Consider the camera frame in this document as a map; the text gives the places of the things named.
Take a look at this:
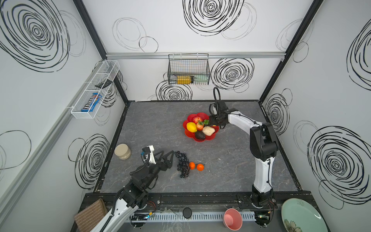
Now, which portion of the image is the cream starfruit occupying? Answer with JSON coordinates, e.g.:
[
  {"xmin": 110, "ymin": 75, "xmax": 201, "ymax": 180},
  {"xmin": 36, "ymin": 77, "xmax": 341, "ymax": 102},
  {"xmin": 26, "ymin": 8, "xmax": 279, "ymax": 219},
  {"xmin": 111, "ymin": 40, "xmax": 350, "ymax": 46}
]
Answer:
[{"xmin": 203, "ymin": 126, "xmax": 215, "ymax": 136}]

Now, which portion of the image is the red apple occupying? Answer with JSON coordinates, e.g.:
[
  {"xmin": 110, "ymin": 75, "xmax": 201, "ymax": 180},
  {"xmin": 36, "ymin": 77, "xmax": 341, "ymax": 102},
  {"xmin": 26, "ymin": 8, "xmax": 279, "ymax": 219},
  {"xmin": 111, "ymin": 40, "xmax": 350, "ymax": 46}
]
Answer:
[{"xmin": 192, "ymin": 116, "xmax": 203, "ymax": 124}]

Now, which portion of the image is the red flower fruit bowl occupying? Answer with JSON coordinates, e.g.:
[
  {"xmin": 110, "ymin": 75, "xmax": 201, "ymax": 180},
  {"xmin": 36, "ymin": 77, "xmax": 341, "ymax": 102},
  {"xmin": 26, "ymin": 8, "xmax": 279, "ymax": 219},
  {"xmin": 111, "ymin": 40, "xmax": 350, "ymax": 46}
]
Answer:
[{"xmin": 183, "ymin": 113, "xmax": 219, "ymax": 142}]

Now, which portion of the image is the dark avocado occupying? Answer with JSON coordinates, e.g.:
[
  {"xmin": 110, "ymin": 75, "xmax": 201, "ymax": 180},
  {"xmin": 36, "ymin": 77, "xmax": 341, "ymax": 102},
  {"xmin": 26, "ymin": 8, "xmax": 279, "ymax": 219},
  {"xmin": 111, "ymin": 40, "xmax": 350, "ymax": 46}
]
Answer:
[{"xmin": 195, "ymin": 130, "xmax": 206, "ymax": 141}]

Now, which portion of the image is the small orange tangerine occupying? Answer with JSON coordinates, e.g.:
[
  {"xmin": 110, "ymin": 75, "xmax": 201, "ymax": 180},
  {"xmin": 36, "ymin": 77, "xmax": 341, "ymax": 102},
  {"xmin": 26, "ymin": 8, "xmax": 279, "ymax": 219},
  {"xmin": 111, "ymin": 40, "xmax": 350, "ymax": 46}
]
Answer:
[
  {"xmin": 189, "ymin": 162, "xmax": 196, "ymax": 170},
  {"xmin": 196, "ymin": 163, "xmax": 204, "ymax": 171}
]

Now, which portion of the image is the yellow lemon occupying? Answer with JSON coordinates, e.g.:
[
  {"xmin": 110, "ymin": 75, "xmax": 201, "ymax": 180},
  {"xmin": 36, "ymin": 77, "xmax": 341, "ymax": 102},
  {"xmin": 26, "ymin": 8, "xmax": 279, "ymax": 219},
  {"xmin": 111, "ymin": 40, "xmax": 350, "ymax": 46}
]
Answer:
[{"xmin": 186, "ymin": 122, "xmax": 198, "ymax": 133}]

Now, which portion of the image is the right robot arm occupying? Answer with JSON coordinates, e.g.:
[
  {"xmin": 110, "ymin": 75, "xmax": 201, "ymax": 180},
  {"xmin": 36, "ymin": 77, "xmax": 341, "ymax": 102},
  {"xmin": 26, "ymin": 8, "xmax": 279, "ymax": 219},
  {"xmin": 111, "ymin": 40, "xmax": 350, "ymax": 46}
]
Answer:
[{"xmin": 209, "ymin": 100, "xmax": 279, "ymax": 208}]

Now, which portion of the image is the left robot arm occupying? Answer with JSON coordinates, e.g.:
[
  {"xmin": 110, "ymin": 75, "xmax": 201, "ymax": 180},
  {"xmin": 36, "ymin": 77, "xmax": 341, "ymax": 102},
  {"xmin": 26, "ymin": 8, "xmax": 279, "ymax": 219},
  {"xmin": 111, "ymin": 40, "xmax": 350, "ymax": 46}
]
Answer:
[{"xmin": 92, "ymin": 146, "xmax": 175, "ymax": 232}]

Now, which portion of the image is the dark grape bunch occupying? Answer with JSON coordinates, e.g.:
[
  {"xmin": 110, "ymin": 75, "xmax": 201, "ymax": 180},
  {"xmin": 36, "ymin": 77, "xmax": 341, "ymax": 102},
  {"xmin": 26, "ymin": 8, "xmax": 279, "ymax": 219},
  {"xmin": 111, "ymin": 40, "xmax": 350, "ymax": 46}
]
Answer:
[{"xmin": 175, "ymin": 151, "xmax": 190, "ymax": 178}]

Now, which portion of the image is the beige round container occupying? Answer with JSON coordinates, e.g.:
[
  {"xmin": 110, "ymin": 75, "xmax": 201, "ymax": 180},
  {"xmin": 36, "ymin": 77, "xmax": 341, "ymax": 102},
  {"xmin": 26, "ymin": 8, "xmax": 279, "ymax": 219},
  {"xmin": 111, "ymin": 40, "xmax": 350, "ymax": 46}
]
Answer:
[{"xmin": 114, "ymin": 144, "xmax": 131, "ymax": 160}]

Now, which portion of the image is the green bottle in basket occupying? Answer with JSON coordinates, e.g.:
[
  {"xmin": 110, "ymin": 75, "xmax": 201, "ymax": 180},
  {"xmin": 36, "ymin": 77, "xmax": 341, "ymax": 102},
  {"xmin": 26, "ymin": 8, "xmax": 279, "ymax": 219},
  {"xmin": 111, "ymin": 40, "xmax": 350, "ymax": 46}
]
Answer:
[{"xmin": 193, "ymin": 74, "xmax": 210, "ymax": 85}]

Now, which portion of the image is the black round knob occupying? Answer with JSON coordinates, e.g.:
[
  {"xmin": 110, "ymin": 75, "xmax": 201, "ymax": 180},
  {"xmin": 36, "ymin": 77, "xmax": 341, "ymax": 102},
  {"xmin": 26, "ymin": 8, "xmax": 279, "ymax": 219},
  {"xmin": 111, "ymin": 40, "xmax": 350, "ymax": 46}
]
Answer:
[{"xmin": 182, "ymin": 207, "xmax": 192, "ymax": 219}]

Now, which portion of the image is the yellow box in basket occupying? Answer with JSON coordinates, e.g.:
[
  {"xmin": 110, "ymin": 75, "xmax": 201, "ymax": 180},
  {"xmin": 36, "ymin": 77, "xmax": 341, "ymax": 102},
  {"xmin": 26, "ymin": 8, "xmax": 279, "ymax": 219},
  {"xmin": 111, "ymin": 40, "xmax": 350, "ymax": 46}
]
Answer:
[{"xmin": 176, "ymin": 75, "xmax": 193, "ymax": 85}]

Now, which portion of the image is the brown woven mat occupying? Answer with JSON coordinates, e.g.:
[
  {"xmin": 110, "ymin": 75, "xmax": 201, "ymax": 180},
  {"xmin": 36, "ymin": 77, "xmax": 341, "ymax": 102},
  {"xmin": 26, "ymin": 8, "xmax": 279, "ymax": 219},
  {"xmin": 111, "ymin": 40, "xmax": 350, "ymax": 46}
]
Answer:
[{"xmin": 74, "ymin": 199, "xmax": 108, "ymax": 232}]

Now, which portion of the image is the blue candy packet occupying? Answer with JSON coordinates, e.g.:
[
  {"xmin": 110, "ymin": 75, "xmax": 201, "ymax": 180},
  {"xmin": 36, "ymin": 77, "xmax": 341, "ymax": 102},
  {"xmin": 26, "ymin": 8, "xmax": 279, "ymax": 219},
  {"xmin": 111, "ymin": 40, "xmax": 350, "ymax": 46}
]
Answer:
[{"xmin": 81, "ymin": 93, "xmax": 102, "ymax": 112}]

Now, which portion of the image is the black remote control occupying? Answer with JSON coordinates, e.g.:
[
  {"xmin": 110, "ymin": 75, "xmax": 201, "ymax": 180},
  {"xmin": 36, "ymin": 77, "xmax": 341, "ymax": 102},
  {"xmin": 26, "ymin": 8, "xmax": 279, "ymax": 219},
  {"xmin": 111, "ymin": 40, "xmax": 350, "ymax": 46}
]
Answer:
[{"xmin": 95, "ymin": 79, "xmax": 113, "ymax": 89}]

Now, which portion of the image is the pink cup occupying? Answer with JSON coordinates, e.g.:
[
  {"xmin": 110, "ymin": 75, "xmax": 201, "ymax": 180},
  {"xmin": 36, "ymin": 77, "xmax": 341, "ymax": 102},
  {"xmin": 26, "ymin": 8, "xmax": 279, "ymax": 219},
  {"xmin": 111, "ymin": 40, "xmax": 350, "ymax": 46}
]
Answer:
[{"xmin": 223, "ymin": 208, "xmax": 243, "ymax": 231}]

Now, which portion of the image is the green floral plate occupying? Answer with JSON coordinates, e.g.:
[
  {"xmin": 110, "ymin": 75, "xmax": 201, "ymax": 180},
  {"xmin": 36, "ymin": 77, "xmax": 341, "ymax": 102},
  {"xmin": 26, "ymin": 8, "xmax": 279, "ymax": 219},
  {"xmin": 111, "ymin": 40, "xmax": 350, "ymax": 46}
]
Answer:
[{"xmin": 281, "ymin": 198, "xmax": 329, "ymax": 232}]

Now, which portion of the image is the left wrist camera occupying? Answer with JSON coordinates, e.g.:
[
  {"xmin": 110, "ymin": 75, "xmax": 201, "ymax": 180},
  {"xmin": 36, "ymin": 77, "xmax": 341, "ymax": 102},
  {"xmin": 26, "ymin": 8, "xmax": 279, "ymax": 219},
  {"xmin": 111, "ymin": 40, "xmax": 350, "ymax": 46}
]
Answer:
[{"xmin": 141, "ymin": 145, "xmax": 156, "ymax": 165}]

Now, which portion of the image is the black wire basket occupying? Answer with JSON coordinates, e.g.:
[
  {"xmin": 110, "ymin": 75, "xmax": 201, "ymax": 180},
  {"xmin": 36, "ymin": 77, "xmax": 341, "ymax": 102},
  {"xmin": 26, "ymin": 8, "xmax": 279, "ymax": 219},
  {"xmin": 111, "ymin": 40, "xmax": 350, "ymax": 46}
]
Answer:
[{"xmin": 167, "ymin": 53, "xmax": 211, "ymax": 85}]

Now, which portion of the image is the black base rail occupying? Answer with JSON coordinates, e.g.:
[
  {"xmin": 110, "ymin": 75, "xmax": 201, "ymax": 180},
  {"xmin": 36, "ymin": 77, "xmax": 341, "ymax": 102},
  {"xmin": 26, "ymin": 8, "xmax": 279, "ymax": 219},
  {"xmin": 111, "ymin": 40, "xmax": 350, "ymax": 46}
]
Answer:
[{"xmin": 80, "ymin": 191, "xmax": 317, "ymax": 210}]

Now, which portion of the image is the white slotted cable duct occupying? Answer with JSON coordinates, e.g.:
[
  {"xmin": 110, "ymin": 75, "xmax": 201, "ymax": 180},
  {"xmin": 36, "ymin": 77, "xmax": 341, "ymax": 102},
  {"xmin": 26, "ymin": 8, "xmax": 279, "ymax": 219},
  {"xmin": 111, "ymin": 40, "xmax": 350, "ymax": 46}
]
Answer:
[{"xmin": 124, "ymin": 211, "xmax": 257, "ymax": 223}]

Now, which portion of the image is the white wire shelf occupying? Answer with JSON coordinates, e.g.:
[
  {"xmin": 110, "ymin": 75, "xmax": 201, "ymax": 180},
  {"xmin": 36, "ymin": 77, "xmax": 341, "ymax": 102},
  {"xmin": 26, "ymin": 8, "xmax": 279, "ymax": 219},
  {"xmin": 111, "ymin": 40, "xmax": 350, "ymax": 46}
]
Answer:
[{"xmin": 71, "ymin": 60, "xmax": 120, "ymax": 119}]

